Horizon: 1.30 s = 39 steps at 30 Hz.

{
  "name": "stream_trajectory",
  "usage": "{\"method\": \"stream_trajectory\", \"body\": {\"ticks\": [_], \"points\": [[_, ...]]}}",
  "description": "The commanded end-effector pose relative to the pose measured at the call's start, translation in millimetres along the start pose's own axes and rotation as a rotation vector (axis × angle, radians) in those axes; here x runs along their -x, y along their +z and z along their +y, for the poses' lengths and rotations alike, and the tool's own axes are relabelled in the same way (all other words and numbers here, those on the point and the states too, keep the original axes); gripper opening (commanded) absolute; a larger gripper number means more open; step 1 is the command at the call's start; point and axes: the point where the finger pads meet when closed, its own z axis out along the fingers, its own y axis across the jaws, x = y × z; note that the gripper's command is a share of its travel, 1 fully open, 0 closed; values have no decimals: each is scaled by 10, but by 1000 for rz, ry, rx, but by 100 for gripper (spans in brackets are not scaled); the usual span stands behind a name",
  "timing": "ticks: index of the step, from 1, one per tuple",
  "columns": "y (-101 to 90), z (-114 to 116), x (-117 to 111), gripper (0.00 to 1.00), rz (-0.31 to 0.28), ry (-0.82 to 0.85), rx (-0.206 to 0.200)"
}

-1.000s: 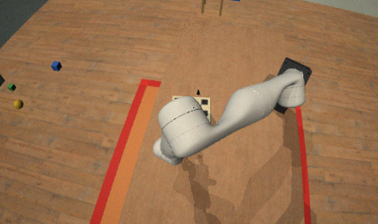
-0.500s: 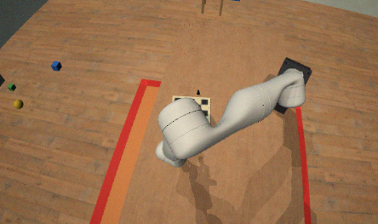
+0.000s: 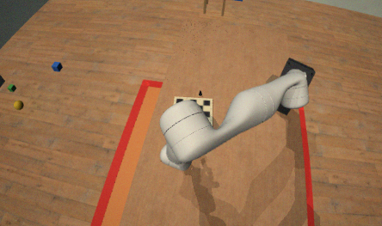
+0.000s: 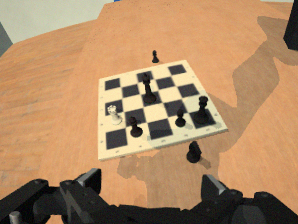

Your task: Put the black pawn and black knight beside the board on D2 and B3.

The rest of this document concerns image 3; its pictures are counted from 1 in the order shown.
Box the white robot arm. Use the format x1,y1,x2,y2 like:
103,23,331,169
160,69,309,171

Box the black and cream chessboard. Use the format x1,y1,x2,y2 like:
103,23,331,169
174,96,213,125

